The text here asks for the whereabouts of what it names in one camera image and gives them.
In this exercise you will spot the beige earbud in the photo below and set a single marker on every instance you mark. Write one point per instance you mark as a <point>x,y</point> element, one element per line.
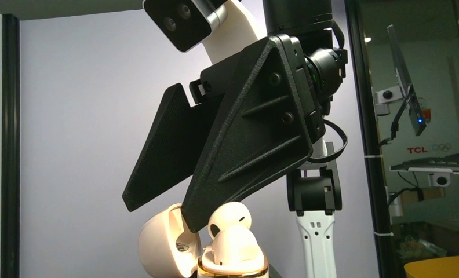
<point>229,214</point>

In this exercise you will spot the black right frame post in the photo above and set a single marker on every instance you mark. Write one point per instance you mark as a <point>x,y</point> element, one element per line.
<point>375,174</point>

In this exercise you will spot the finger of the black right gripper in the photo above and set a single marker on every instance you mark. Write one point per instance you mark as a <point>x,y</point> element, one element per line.
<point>173,146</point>

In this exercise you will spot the black left frame post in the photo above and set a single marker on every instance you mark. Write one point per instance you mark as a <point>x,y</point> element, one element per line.
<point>10,160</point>

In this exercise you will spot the black frame post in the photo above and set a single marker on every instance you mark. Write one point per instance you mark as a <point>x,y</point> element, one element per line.
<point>375,174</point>
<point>10,160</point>

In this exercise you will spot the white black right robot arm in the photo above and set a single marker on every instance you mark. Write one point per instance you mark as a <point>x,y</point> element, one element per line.
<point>313,188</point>

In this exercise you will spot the yellow plastic bin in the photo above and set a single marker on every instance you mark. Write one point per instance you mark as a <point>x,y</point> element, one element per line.
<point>446,267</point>

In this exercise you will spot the beige earbud charging case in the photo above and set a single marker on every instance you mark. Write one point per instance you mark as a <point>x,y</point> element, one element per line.
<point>167,248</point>

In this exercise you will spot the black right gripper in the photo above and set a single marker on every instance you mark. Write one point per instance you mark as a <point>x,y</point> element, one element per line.
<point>263,129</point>

